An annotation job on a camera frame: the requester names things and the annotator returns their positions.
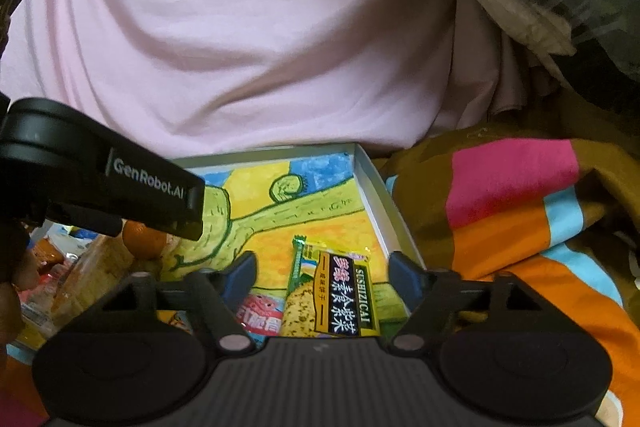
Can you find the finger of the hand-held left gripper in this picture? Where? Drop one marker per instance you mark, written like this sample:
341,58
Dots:
85,221

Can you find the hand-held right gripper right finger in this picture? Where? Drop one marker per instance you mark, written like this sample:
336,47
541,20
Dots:
405,279

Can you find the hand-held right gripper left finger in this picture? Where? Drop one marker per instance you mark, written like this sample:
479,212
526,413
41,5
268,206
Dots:
242,279

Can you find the pink blue snack packet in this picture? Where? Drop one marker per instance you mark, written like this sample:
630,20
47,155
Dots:
265,313

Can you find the red snack packet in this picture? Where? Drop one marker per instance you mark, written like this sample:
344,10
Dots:
46,252

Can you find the orange white biscuit packet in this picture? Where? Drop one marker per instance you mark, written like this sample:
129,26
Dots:
90,277

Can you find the orange mandarin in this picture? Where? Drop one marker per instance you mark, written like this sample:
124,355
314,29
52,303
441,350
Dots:
145,243

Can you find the yellow green snack packet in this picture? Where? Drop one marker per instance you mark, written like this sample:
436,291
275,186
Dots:
340,297

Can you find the grey tray with cartoon picture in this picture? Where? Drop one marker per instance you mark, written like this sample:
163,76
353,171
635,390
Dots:
325,207

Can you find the colourful printed blanket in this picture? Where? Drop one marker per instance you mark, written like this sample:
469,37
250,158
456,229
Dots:
500,232

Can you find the pink cloth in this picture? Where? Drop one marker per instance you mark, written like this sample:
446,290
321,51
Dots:
225,32

